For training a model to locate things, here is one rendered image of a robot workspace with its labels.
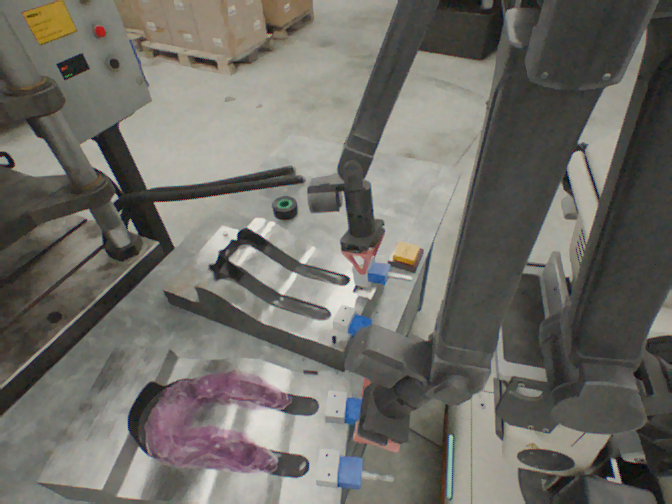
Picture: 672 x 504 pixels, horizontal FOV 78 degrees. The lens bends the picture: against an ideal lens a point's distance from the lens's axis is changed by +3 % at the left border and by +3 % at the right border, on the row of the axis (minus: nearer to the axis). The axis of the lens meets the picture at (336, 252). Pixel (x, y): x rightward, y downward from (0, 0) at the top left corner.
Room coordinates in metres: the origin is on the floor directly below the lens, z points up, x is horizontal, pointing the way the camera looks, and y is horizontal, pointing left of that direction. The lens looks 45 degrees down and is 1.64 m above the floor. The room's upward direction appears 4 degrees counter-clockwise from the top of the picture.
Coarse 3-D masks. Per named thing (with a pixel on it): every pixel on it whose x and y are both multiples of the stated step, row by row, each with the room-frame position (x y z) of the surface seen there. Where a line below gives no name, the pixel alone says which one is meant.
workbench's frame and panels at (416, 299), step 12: (420, 276) 1.10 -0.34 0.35; (420, 288) 1.14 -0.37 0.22; (408, 300) 0.65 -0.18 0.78; (420, 300) 1.17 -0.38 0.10; (408, 312) 0.97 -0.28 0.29; (408, 324) 1.00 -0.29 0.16; (360, 444) 0.51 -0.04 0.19; (348, 456) 0.42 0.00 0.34; (360, 456) 0.50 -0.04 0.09; (348, 492) 0.40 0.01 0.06
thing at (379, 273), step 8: (360, 256) 0.64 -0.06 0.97; (360, 264) 0.61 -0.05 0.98; (376, 264) 0.62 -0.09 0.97; (384, 264) 0.61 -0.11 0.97; (352, 272) 0.60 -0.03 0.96; (368, 272) 0.59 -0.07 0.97; (376, 272) 0.59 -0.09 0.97; (384, 272) 0.59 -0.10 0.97; (360, 280) 0.59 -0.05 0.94; (368, 280) 0.59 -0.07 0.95; (376, 280) 0.58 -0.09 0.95; (384, 280) 0.57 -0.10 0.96; (408, 280) 0.56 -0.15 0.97
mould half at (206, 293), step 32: (256, 224) 0.82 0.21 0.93; (256, 256) 0.71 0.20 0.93; (320, 256) 0.73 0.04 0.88; (192, 288) 0.67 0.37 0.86; (224, 288) 0.61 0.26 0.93; (288, 288) 0.63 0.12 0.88; (320, 288) 0.62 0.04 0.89; (352, 288) 0.61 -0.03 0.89; (224, 320) 0.59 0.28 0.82; (256, 320) 0.55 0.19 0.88; (288, 320) 0.54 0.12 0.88; (320, 352) 0.47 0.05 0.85
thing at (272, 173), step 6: (276, 168) 1.22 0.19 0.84; (282, 168) 1.22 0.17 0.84; (288, 168) 1.23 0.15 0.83; (294, 168) 1.24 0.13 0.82; (246, 174) 1.17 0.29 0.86; (252, 174) 1.17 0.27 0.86; (258, 174) 1.17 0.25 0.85; (264, 174) 1.18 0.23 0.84; (270, 174) 1.19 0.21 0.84; (276, 174) 1.20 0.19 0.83; (282, 174) 1.21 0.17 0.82; (222, 180) 1.12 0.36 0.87; (228, 180) 1.12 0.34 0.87; (234, 180) 1.13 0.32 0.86; (240, 180) 1.14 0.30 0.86; (246, 180) 1.14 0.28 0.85; (252, 180) 1.15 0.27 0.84
